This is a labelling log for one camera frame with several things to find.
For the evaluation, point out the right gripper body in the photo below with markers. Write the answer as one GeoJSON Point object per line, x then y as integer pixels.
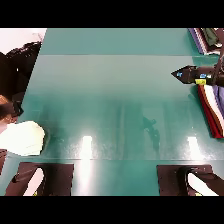
{"type": "Point", "coordinates": [188, 74]}

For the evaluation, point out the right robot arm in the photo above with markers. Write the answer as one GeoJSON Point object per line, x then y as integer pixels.
{"type": "Point", "coordinates": [170, 180]}

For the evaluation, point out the lilac garment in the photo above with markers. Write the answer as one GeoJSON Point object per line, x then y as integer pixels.
{"type": "Point", "coordinates": [197, 40]}

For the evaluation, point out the white folded garment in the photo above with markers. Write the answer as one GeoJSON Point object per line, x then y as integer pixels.
{"type": "Point", "coordinates": [213, 100]}

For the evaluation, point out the purple garment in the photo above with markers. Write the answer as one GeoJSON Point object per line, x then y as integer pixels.
{"type": "Point", "coordinates": [220, 96]}

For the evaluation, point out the red garment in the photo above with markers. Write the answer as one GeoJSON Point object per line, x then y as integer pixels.
{"type": "Point", "coordinates": [210, 112]}

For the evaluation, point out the dark green garment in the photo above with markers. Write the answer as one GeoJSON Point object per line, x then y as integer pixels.
{"type": "Point", "coordinates": [211, 36]}

